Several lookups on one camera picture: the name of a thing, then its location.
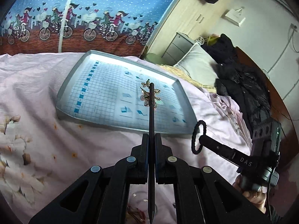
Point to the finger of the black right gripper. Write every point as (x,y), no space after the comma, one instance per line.
(231,155)

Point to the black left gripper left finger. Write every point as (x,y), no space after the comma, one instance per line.
(100,195)

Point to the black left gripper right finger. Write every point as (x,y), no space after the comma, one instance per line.
(202,197)

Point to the person's right hand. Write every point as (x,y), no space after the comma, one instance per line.
(258,199)

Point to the dark wooden headboard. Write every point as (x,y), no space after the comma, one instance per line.
(289,139)

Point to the black jacket pile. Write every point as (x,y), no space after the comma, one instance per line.
(241,82)

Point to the white pillow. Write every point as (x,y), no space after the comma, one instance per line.
(198,65)

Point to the grey shallow tray box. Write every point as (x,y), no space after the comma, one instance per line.
(106,90)

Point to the grey bedside drawer cabinet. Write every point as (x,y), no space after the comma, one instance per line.
(176,50)

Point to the white paper bag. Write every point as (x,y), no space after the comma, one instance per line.
(235,16)

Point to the beige wooden wardrobe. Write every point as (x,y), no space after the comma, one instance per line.
(191,17)

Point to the blue printed fabric wardrobe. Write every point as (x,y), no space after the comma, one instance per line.
(120,27)

